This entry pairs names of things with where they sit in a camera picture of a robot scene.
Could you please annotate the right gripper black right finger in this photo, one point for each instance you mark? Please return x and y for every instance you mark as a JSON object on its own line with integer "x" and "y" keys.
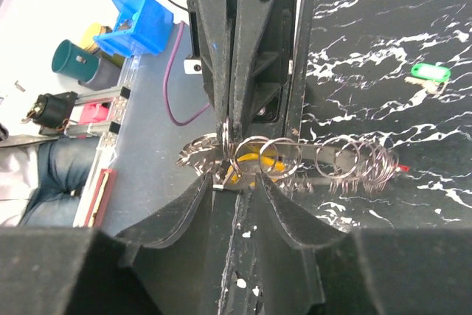
{"x": 310, "y": 267}

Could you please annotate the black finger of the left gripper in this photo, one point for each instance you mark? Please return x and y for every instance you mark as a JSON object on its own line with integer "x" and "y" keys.
{"x": 262, "y": 48}
{"x": 214, "y": 22}

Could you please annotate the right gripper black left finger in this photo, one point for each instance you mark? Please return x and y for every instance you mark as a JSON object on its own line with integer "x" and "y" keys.
{"x": 155, "y": 266}

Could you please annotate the silver keyring holder with keys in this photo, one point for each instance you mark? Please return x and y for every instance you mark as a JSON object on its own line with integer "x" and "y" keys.
{"x": 341, "y": 163}

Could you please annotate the yellow tagged key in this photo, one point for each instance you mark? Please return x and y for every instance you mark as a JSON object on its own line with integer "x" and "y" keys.
{"x": 242, "y": 175}

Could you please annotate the green tagged key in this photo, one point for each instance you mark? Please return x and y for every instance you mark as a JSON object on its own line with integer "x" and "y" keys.
{"x": 433, "y": 79}

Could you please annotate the blue plastic bin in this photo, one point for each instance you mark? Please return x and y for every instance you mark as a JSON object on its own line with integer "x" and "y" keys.
{"x": 143, "y": 27}

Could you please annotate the red flat box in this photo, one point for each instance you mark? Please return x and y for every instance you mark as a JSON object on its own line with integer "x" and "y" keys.
{"x": 100, "y": 198}

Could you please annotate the red key tag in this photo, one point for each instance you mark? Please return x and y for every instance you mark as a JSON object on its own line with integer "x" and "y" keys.
{"x": 403, "y": 168}

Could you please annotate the person in jeans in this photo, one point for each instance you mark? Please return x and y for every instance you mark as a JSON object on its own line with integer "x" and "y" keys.
{"x": 38, "y": 180}

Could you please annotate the teal cup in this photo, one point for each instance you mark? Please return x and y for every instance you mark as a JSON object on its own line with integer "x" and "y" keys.
{"x": 72, "y": 61}

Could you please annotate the black motor on rail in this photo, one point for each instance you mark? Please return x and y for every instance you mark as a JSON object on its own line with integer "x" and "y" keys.
{"x": 51, "y": 112}

